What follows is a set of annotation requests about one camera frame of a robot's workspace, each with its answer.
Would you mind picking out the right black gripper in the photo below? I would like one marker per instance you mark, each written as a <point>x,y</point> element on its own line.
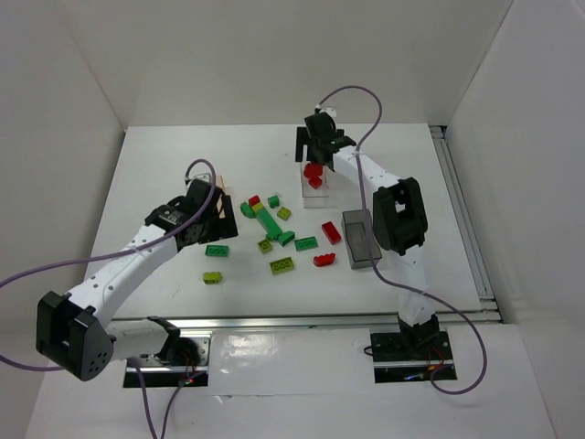
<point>313,149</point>

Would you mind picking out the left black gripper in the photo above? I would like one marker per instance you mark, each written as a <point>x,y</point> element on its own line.
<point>227,219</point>

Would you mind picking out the dark green 2x4 brick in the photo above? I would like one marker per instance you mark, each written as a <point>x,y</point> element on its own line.
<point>217,251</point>

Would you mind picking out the green brick stack end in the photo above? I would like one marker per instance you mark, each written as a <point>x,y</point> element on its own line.
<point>247,210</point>

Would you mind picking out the long green brick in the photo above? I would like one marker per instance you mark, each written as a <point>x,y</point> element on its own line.
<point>265,219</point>

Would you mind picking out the red 2x4 brick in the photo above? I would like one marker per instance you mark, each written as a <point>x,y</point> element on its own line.
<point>331,232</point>

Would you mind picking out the red arched brick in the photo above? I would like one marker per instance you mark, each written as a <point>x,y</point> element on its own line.
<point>324,259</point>

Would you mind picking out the small red brick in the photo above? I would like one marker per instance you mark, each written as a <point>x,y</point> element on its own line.
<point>313,173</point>

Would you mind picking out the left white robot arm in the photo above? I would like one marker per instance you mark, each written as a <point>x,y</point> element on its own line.
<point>75,330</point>

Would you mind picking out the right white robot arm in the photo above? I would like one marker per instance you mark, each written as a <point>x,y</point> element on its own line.
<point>393,217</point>

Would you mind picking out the lime small square brick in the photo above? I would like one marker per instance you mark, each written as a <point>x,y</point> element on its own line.
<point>265,246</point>

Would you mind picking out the clear plastic container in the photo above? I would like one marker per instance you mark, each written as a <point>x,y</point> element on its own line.
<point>314,198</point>

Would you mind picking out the tan translucent container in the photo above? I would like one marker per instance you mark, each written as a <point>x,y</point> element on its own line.
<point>222,206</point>

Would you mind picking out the lime rounded brick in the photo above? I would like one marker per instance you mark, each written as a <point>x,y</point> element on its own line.
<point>212,277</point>

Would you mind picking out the small green cube brick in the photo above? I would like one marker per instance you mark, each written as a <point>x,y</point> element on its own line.
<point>274,201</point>

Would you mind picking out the lime 2x2 brick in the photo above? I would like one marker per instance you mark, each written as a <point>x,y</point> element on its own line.
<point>284,213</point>

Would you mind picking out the green slope brick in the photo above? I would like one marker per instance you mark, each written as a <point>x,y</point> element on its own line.
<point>286,237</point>

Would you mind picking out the lime 2x4 brick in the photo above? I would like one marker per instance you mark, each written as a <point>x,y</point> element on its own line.
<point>281,266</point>

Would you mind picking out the green 2x4 brick right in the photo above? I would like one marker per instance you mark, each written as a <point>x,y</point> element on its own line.
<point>305,244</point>

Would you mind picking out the grey translucent container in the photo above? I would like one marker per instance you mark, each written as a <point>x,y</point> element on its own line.
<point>361,253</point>

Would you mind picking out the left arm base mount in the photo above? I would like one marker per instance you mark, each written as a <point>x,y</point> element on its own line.
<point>189,363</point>

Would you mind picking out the aluminium rail front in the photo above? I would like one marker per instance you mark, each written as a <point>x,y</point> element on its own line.
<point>257,322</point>

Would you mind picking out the aluminium rail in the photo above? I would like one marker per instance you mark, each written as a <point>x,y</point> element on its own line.
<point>489,306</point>
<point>257,322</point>

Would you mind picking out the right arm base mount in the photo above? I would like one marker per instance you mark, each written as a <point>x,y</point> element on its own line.
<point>394,362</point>

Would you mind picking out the aluminium rail right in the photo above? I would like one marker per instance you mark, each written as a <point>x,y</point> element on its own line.
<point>489,306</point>

